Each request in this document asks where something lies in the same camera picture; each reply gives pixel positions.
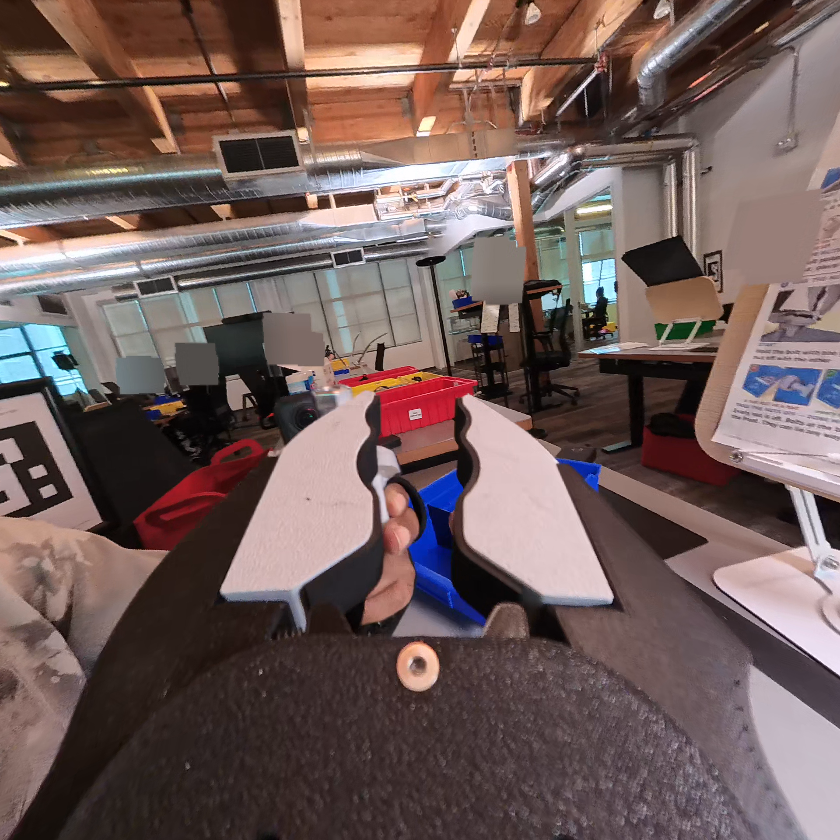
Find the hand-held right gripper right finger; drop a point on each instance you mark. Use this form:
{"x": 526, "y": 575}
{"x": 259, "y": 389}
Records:
{"x": 525, "y": 525}

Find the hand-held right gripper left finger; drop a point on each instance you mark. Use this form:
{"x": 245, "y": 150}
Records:
{"x": 308, "y": 518}

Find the steel hex nut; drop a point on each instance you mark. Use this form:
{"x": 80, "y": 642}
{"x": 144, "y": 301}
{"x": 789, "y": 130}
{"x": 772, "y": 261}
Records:
{"x": 331, "y": 397}

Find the blue plastic bin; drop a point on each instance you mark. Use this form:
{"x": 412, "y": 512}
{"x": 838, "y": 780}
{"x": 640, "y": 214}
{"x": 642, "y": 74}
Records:
{"x": 439, "y": 499}

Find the person's left hand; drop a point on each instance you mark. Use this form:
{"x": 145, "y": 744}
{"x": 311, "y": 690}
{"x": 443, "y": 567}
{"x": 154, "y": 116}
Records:
{"x": 394, "y": 571}

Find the white wipes canister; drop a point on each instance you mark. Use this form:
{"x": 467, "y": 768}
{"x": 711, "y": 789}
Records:
{"x": 298, "y": 382}

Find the red parts bin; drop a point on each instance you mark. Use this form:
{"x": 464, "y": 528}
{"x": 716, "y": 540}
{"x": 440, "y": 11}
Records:
{"x": 426, "y": 407}
{"x": 374, "y": 379}

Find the black display screen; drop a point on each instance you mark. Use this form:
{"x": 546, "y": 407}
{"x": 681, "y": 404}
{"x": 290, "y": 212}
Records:
{"x": 229, "y": 348}

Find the red tote bag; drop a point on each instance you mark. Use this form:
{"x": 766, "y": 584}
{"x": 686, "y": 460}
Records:
{"x": 197, "y": 499}

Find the long yellow bin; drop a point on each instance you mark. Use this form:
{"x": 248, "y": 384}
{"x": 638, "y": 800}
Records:
{"x": 420, "y": 377}

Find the red storage bin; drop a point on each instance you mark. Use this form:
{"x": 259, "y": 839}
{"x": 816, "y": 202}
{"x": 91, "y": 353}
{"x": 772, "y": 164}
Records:
{"x": 682, "y": 459}

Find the black office chair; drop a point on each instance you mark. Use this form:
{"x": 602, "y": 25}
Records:
{"x": 544, "y": 354}

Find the black floor lamp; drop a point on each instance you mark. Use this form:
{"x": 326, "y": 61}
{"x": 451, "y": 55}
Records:
{"x": 430, "y": 261}

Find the wooden top desk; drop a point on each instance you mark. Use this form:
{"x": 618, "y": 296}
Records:
{"x": 643, "y": 354}

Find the wooden document stand white base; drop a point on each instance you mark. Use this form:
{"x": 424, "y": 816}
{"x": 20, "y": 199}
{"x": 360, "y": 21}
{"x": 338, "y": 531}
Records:
{"x": 728, "y": 367}

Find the framed marker board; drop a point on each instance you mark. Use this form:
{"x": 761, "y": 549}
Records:
{"x": 39, "y": 459}

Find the green plastic bin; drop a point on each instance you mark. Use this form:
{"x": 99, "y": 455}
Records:
{"x": 695, "y": 328}

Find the air vent grille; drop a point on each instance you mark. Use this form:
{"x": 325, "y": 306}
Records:
{"x": 259, "y": 154}

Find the black board document stand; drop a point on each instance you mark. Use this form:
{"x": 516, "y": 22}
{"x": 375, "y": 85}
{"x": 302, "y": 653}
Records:
{"x": 663, "y": 262}

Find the silver air duct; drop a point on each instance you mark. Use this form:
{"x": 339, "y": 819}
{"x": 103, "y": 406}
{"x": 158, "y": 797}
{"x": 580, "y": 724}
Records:
{"x": 663, "y": 59}
{"x": 197, "y": 243}
{"x": 98, "y": 190}

